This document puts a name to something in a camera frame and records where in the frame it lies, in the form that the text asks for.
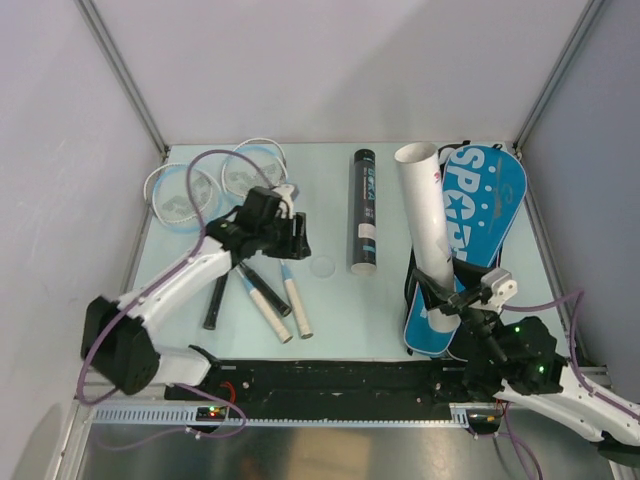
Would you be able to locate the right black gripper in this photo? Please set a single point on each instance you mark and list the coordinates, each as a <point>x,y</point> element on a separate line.
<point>455,302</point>

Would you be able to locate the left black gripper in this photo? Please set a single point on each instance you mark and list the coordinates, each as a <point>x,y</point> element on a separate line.
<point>295,247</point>

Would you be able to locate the blue racket white grip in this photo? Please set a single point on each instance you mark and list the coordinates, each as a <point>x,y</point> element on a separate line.
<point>293,299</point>

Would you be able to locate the black shuttlecock tube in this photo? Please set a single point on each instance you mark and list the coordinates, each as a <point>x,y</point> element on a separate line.
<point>363,253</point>

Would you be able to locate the blue racket bag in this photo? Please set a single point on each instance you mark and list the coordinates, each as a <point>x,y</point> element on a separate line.
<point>483,189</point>

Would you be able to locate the white shuttlecock tube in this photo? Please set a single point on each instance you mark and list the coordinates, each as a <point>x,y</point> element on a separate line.
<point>421,187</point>

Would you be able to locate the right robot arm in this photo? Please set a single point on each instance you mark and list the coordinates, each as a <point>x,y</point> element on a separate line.
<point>519,363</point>

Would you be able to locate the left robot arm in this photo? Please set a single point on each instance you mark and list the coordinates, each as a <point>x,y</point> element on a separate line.
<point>118,337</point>

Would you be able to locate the transparent tube cap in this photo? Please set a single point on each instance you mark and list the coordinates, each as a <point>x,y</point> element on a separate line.
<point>322,267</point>

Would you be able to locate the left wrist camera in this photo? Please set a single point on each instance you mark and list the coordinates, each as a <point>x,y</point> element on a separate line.
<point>288,193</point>

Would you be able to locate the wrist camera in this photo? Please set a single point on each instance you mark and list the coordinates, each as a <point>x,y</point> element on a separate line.
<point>288,193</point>
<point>502,286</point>

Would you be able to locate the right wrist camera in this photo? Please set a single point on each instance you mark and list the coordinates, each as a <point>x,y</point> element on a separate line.
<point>502,286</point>

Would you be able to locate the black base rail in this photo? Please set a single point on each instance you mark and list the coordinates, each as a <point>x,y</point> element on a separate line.
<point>343,390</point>

